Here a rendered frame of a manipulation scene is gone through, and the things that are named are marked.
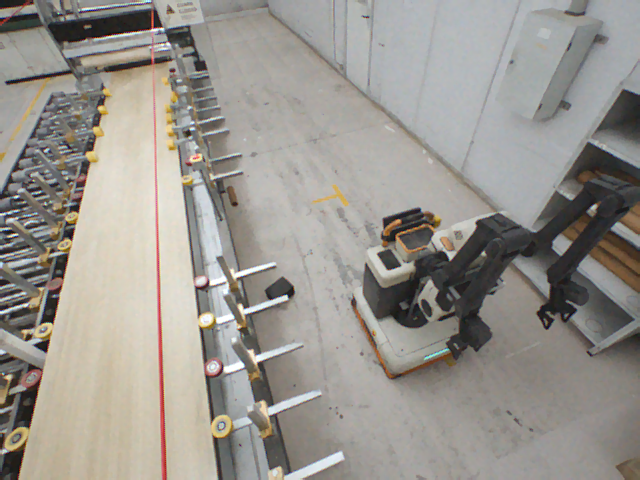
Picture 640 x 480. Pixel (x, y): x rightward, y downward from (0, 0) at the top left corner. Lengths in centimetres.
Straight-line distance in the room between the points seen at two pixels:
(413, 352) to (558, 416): 100
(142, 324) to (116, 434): 48
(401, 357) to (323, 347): 61
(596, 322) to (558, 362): 41
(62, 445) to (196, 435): 53
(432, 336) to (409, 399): 45
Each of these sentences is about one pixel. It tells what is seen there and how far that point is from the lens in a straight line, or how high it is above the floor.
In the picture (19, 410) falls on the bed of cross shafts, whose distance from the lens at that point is 206.
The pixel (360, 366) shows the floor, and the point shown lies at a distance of 241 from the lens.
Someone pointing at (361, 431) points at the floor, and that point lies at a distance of 230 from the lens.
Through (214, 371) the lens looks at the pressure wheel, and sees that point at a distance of 153.
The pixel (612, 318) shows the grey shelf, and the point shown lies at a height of 14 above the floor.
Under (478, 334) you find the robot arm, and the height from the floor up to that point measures 119.
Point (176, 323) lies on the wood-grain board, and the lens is 172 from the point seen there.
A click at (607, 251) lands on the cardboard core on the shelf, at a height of 56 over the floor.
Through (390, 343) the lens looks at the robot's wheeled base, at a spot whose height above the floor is 28.
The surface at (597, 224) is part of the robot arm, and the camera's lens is 137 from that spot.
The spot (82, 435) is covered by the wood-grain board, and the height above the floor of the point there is 90.
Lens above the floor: 226
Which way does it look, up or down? 49 degrees down
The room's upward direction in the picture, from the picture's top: 5 degrees counter-clockwise
